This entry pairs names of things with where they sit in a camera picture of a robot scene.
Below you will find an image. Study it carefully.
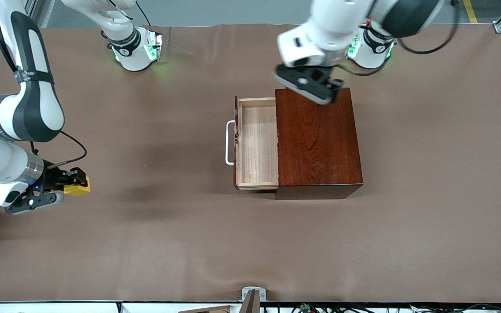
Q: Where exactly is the yellow block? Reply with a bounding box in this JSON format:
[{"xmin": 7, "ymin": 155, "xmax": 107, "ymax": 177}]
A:
[{"xmin": 63, "ymin": 176, "xmax": 91, "ymax": 197}]

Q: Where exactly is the wooden drawer with white handle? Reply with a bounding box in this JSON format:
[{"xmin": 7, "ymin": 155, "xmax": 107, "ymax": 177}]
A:
[{"xmin": 225, "ymin": 95, "xmax": 280, "ymax": 192}]

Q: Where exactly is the dark brown wooden cabinet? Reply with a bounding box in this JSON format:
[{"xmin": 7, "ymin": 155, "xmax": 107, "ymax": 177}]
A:
[{"xmin": 275, "ymin": 88, "xmax": 364, "ymax": 200}]

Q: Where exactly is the brown table cover sheet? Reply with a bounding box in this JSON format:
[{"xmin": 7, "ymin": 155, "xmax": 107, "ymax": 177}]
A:
[{"xmin": 0, "ymin": 23, "xmax": 501, "ymax": 304}]

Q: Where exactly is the tan board piece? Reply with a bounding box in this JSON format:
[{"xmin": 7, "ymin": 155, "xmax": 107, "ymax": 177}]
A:
[{"xmin": 177, "ymin": 305, "xmax": 234, "ymax": 313}]

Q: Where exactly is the white table frame edge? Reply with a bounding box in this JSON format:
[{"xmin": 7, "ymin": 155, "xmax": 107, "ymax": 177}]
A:
[{"xmin": 0, "ymin": 300, "xmax": 244, "ymax": 313}]

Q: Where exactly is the black base cable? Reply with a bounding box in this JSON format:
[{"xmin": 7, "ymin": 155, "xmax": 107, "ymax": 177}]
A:
[{"xmin": 135, "ymin": 0, "xmax": 155, "ymax": 28}]

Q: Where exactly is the grey metal clamp bracket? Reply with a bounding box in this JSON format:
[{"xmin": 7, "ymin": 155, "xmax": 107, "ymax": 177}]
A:
[{"xmin": 238, "ymin": 286, "xmax": 267, "ymax": 313}]

